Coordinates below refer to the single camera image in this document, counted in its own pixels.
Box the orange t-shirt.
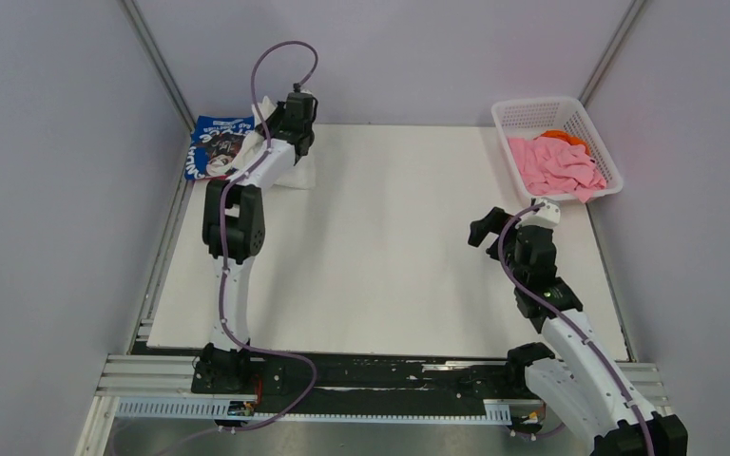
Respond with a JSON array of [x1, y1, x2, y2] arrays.
[[541, 129, 591, 155]]

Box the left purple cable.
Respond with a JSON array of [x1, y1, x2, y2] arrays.
[[217, 40, 319, 435]]

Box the corner aluminium post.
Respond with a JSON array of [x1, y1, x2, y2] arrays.
[[578, 0, 649, 106], [118, 0, 196, 131]]

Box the pink crumpled t-shirt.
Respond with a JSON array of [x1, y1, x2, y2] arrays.
[[508, 136, 607, 202]]

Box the white plastic basket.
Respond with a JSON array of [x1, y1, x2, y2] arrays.
[[490, 96, 624, 200]]

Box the left corner aluminium post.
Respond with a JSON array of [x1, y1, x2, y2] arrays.
[[118, 0, 196, 131]]

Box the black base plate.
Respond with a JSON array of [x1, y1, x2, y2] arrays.
[[190, 353, 541, 417]]

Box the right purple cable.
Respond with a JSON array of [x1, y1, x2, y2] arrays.
[[496, 199, 657, 456]]

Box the blue folded printed t-shirt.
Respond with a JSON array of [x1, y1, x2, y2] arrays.
[[183, 115, 255, 181]]

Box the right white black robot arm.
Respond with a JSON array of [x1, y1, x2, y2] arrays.
[[468, 198, 689, 455]]

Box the purple cable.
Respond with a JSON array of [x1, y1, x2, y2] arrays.
[[217, 40, 319, 435], [496, 199, 657, 456]]

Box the right corner aluminium post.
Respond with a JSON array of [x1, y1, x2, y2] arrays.
[[578, 0, 649, 106]]

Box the white slotted cable duct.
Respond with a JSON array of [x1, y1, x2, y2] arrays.
[[115, 397, 512, 427]]

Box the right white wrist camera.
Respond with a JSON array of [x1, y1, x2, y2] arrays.
[[520, 198, 562, 229]]

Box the white printed t-shirt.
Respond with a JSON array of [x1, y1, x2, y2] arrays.
[[205, 97, 317, 190]]

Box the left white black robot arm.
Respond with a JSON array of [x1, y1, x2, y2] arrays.
[[195, 89, 317, 392]]

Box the aluminium frame rail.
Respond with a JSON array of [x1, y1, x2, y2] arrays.
[[95, 354, 670, 408]]

